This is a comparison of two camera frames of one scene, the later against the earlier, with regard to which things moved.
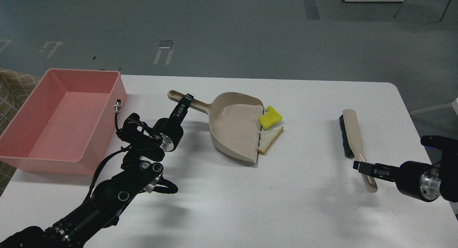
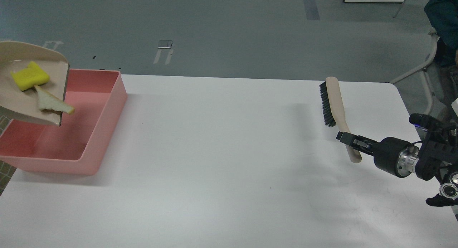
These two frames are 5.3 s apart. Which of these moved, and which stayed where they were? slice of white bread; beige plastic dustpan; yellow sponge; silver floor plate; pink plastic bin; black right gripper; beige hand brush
Moved: beige hand brush; beige plastic dustpan; yellow sponge; slice of white bread; black right gripper
Stayed: silver floor plate; pink plastic bin
